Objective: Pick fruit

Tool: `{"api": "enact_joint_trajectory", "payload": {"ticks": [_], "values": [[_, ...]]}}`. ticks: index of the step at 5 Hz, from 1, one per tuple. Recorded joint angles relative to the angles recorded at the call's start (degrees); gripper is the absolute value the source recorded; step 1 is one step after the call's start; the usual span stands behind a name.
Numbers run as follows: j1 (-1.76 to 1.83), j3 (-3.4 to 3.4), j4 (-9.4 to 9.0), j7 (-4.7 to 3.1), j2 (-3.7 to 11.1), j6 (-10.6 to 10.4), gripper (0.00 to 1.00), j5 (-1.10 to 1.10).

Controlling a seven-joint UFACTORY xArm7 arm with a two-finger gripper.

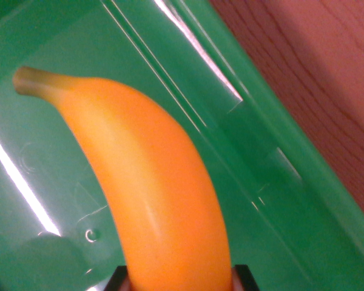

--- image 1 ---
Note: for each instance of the green plastic bin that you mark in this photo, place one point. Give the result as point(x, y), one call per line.
point(261, 197)

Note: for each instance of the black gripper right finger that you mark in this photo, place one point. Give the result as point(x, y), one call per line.
point(244, 279)

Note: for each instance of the yellow plastic banana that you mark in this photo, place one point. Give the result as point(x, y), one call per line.
point(157, 182)

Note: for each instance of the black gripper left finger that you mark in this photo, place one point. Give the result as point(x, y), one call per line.
point(118, 280)

